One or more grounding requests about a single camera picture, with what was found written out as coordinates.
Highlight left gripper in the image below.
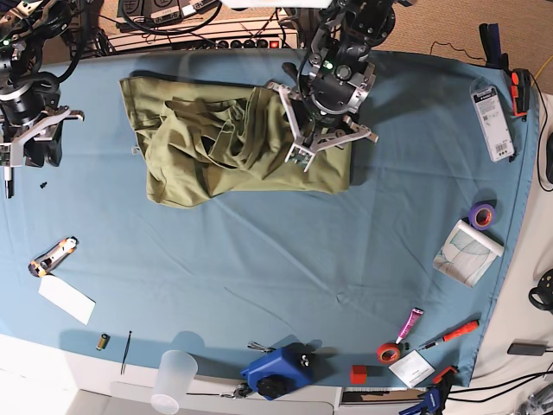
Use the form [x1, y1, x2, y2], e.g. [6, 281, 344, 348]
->
[266, 73, 378, 151]

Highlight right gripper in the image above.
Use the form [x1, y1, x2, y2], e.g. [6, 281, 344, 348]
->
[1, 88, 85, 168]

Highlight olive green t-shirt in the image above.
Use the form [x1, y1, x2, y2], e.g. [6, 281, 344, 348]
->
[119, 76, 351, 208]

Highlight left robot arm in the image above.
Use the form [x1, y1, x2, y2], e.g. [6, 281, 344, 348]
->
[266, 1, 396, 165]

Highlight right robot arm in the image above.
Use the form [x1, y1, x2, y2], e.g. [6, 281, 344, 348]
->
[1, 1, 91, 169]

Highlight black and white marker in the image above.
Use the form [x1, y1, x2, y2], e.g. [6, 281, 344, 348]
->
[3, 167, 15, 199]

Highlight black power strip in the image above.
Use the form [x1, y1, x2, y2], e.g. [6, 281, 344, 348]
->
[215, 38, 281, 49]

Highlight orange grey utility knife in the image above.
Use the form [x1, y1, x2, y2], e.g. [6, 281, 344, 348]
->
[28, 236, 79, 278]

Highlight white paper card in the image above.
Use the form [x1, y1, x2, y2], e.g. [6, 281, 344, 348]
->
[38, 275, 96, 325]

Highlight clear plastic package box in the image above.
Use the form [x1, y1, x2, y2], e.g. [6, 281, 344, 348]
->
[470, 77, 514, 163]

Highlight light blue table cloth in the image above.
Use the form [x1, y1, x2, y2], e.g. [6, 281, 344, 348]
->
[1, 49, 540, 386]

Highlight blue black clamp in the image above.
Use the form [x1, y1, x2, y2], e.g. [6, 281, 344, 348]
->
[479, 23, 509, 72]

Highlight purple tape roll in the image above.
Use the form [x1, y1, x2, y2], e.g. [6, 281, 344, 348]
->
[467, 200, 497, 231]

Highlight small green battery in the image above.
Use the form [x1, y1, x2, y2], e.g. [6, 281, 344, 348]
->
[96, 333, 111, 351]

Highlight orange black clamp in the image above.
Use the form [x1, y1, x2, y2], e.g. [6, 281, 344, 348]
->
[511, 68, 531, 117]

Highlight rolled printed paper sheet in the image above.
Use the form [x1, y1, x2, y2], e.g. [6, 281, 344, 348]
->
[433, 220, 504, 288]

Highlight pink glue tube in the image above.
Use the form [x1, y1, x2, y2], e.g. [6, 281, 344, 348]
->
[395, 308, 424, 344]

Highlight black tweezers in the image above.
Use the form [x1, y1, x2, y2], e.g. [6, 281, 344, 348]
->
[120, 330, 132, 375]

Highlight red tape roll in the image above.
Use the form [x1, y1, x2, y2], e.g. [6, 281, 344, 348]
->
[377, 342, 403, 365]

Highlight blue plastic clamp device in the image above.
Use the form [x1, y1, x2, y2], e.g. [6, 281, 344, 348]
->
[240, 342, 314, 400]

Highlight translucent plastic cup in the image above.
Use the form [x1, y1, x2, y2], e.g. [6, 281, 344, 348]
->
[150, 350, 198, 414]

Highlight red cube block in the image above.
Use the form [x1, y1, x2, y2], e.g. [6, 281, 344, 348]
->
[350, 365, 368, 385]

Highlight white square paper note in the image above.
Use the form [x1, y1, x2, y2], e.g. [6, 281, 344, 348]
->
[389, 350, 435, 388]

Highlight black power adapter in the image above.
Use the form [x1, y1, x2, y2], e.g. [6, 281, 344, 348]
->
[507, 342, 552, 356]

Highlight blue orange spring clamp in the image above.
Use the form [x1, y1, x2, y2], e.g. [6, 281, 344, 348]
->
[398, 366, 457, 415]

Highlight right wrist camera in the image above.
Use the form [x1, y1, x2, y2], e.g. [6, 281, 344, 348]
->
[0, 143, 11, 167]

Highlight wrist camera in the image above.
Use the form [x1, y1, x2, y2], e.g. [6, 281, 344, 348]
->
[0, 143, 11, 167]
[285, 144, 315, 172]

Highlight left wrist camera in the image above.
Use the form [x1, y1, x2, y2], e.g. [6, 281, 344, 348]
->
[285, 144, 315, 172]

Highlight orange handled screwdriver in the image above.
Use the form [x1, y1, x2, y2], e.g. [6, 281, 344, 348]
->
[418, 320, 480, 350]

